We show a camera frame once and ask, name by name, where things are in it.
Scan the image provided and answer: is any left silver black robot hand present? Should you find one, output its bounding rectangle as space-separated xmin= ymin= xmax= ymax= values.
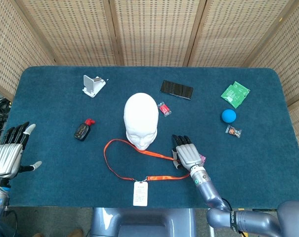
xmin=0 ymin=121 xmax=43 ymax=179

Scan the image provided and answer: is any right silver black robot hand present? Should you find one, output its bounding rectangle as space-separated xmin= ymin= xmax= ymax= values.
xmin=171 ymin=134 xmax=206 ymax=171

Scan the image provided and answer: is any orange lanyard with badge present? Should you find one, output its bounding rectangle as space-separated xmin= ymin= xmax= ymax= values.
xmin=103 ymin=139 xmax=191 ymax=182

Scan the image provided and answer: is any white badge card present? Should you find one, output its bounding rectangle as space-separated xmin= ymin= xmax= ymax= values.
xmin=132 ymin=181 xmax=149 ymax=207

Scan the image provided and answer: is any white mannequin head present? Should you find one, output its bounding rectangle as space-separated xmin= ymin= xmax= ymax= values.
xmin=124 ymin=92 xmax=160 ymax=151

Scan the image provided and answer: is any small brown snack wrapper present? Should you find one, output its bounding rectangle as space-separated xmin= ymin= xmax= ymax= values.
xmin=225 ymin=124 xmax=243 ymax=138

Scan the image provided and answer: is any red candy in clear wrapper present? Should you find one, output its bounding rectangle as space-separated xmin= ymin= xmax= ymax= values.
xmin=157 ymin=101 xmax=172 ymax=118

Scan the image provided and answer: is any blue ball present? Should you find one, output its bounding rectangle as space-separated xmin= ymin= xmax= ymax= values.
xmin=221 ymin=109 xmax=237 ymax=123

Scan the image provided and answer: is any dark blue table cloth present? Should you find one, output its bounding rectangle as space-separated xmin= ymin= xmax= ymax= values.
xmin=4 ymin=66 xmax=299 ymax=209

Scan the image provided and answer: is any black smartphone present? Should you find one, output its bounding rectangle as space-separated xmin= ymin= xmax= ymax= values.
xmin=160 ymin=79 xmax=194 ymax=101

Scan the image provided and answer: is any green foil packet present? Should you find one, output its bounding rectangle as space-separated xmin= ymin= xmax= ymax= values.
xmin=220 ymin=80 xmax=251 ymax=109

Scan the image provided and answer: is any black red small device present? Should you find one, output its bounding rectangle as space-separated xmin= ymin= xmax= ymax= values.
xmin=74 ymin=118 xmax=96 ymax=142

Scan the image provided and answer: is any blue-grey robot torso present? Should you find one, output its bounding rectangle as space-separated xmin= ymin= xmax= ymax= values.
xmin=89 ymin=207 xmax=197 ymax=237

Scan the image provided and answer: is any brown shoe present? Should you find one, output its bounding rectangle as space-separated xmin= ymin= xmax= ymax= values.
xmin=67 ymin=228 xmax=84 ymax=237

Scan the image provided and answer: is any white folding phone stand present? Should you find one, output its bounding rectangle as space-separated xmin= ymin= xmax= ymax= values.
xmin=82 ymin=75 xmax=107 ymax=98

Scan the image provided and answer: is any woven bamboo folding screen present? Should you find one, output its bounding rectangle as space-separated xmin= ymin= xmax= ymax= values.
xmin=0 ymin=0 xmax=299 ymax=173

